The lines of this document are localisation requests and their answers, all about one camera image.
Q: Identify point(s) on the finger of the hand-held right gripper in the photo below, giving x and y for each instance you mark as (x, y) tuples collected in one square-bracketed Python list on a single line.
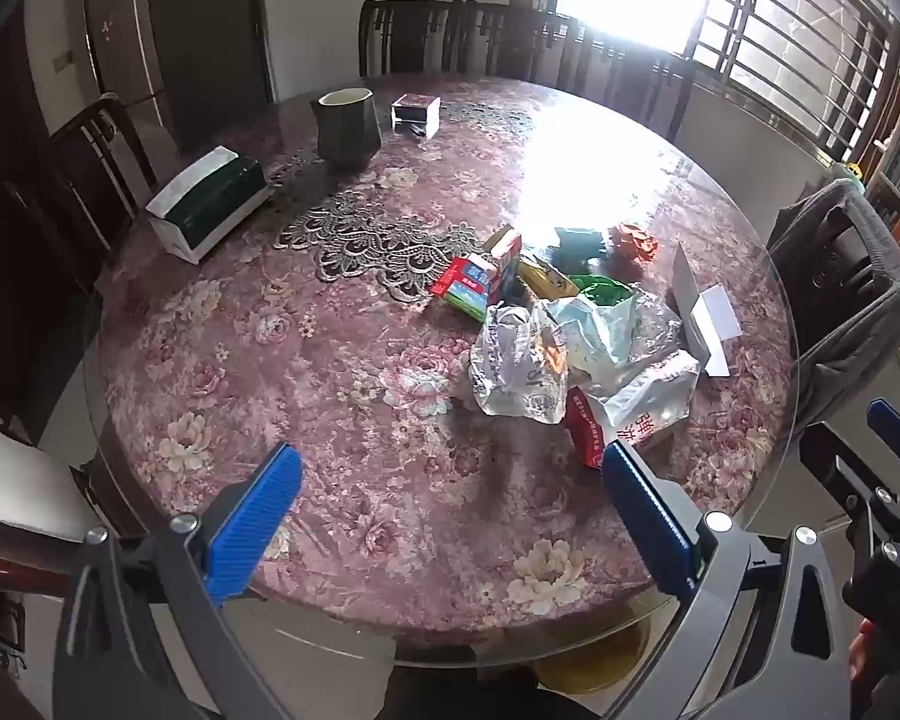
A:
[(894, 426), (847, 465)]

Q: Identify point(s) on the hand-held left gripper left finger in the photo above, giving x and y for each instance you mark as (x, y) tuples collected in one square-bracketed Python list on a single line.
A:
[(259, 517)]

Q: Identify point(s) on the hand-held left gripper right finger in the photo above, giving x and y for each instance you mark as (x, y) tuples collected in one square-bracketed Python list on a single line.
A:
[(649, 517)]

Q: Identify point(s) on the yellow bin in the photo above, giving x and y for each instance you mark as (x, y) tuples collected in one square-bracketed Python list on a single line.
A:
[(592, 664)]

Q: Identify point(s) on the clear plastic wrap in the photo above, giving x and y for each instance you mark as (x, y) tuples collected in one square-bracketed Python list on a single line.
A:
[(656, 322)]

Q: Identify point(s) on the white cardboard box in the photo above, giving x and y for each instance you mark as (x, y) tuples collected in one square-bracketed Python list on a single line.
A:
[(701, 315)]

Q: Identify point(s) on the person's right hand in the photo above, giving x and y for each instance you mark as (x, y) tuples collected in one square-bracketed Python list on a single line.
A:
[(862, 652)]

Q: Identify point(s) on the red white bag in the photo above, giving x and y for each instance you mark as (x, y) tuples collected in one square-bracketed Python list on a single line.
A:
[(634, 412)]

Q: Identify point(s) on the floral tablecloth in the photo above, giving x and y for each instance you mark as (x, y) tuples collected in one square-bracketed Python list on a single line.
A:
[(307, 405)]

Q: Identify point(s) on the chair with grey jacket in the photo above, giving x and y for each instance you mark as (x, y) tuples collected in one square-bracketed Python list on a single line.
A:
[(892, 300)]

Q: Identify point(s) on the silver foil bag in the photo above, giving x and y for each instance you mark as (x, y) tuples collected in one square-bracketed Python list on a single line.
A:
[(600, 341)]

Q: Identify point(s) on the crumpled printed plastic bag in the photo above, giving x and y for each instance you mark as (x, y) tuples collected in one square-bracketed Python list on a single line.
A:
[(517, 371)]

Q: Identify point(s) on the green crumpled paper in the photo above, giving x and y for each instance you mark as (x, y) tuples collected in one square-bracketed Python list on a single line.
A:
[(604, 291)]

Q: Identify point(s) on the white bookshelf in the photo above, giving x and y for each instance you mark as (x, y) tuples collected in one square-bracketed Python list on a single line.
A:
[(896, 187)]

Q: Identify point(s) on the yellow packet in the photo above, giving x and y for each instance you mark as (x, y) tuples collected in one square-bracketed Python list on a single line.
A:
[(547, 277)]

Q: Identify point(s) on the orange crumpled paper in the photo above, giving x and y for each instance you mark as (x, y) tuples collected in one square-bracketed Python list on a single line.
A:
[(634, 241)]

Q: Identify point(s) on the teal crumpled paper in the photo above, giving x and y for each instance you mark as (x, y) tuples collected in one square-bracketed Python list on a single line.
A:
[(581, 244)]

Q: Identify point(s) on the red and green carton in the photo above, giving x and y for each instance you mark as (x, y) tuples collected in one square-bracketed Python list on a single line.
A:
[(465, 286)]

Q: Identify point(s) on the lace doily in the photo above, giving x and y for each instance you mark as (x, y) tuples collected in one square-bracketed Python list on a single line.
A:
[(375, 240)]

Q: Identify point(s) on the orange carton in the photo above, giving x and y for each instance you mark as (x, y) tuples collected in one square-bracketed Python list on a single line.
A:
[(506, 251)]

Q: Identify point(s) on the green tissue box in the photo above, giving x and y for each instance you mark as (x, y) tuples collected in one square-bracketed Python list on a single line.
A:
[(202, 202)]

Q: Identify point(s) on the dark green cup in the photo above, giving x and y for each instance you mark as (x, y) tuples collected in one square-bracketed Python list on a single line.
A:
[(349, 127)]

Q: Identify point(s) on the barred window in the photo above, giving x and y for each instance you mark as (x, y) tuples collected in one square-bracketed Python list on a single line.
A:
[(780, 22)]

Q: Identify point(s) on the small dark box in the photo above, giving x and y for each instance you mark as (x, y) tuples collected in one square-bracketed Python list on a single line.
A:
[(415, 112)]

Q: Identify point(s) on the brown refrigerator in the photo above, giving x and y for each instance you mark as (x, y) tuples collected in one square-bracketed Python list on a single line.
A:
[(127, 37)]

